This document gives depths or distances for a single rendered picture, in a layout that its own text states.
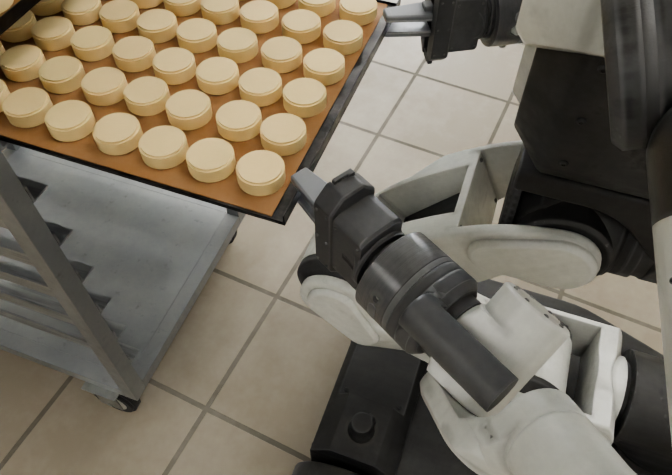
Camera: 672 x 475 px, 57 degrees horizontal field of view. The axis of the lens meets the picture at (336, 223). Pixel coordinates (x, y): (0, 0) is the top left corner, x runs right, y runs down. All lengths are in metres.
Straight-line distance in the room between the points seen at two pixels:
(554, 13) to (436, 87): 1.51
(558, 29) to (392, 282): 0.23
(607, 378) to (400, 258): 0.61
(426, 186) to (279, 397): 0.66
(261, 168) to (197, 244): 0.77
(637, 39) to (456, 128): 1.54
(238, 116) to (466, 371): 0.37
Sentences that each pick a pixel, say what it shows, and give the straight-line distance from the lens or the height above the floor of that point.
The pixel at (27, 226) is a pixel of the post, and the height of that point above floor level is 0.66.
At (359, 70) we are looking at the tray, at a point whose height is 0.77.
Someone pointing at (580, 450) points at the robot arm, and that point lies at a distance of 0.43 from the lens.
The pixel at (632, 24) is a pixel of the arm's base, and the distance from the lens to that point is 0.33.
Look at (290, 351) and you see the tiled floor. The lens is 1.40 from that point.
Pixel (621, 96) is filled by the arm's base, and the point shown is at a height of 1.06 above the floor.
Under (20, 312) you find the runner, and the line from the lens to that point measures 1.32.
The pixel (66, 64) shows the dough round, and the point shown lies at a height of 0.79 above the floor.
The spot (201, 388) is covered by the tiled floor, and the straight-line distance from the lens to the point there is 1.39.
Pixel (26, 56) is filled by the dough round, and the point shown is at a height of 0.79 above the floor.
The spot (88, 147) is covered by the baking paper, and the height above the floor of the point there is 0.77.
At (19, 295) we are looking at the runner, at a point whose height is 0.32.
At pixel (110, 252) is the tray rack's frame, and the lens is 1.43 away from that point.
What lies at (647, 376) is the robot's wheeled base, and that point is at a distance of 1.09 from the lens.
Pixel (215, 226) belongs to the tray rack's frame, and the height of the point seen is 0.15.
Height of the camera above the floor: 1.25
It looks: 52 degrees down
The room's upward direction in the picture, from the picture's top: straight up
